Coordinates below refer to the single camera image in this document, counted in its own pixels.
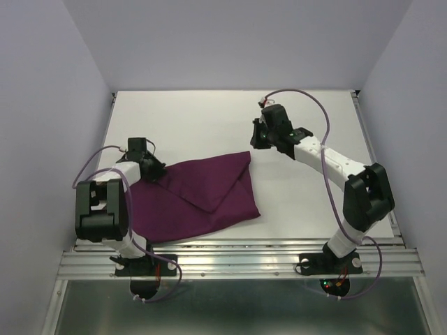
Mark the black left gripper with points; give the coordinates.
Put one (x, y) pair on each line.
(158, 171)

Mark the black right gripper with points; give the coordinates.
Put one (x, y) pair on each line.
(255, 143)

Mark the purple cloth mat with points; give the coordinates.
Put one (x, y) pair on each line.
(195, 198)

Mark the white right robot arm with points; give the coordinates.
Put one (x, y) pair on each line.
(367, 195)

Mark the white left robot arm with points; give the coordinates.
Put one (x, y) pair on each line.
(103, 201)

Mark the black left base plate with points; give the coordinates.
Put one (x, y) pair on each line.
(146, 274)

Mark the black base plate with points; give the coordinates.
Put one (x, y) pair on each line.
(335, 271)
(146, 274)

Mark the aluminium right side rail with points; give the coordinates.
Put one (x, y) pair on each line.
(382, 174)

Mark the aluminium rail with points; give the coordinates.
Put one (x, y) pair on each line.
(382, 174)
(242, 259)

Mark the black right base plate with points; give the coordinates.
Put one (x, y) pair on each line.
(335, 271)

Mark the aluminium front rail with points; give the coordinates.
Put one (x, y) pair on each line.
(242, 259)

